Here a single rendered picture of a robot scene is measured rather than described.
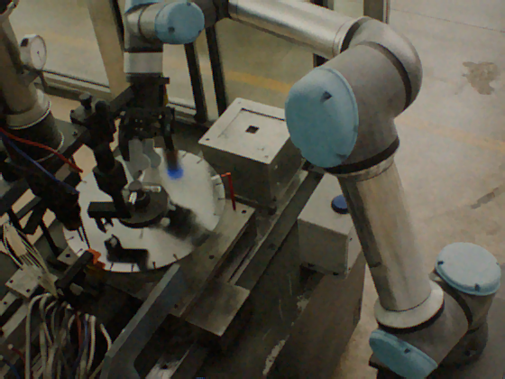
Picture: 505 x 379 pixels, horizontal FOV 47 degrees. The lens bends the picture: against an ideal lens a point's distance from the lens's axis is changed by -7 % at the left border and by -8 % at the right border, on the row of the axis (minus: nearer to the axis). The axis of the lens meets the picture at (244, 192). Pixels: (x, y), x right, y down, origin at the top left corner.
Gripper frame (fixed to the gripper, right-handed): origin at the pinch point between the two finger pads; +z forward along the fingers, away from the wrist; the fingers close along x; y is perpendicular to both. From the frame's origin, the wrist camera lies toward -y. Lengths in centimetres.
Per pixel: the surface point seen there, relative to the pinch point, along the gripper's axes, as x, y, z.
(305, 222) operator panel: 15.7, 29.4, 7.9
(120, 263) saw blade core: -12.2, 6.6, 13.0
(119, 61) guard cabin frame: 36, -39, -21
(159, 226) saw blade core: -3.1, 8.4, 8.0
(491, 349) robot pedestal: 23, 68, 29
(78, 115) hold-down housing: -23.8, 9.6, -15.2
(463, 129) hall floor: 192, 25, 9
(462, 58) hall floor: 241, 11, -23
